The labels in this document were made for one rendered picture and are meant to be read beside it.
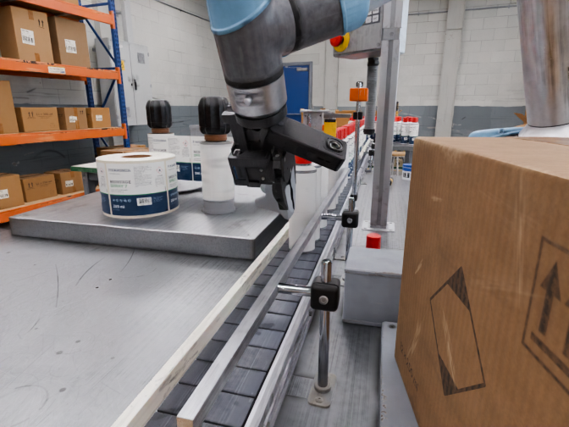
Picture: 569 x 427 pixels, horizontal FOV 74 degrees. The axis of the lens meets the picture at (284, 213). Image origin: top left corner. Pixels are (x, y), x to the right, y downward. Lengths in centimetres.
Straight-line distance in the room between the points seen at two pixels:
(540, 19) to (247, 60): 47
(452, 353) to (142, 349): 41
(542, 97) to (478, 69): 792
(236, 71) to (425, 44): 829
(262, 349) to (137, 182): 65
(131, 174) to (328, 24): 66
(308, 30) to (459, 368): 38
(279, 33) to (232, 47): 6
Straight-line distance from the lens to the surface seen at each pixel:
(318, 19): 49
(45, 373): 59
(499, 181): 25
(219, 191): 99
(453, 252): 31
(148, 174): 101
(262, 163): 54
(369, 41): 105
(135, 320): 65
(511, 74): 875
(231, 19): 45
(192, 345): 42
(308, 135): 53
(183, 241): 89
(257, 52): 46
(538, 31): 76
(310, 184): 69
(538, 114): 79
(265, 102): 48
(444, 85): 859
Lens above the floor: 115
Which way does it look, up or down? 16 degrees down
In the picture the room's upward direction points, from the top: straight up
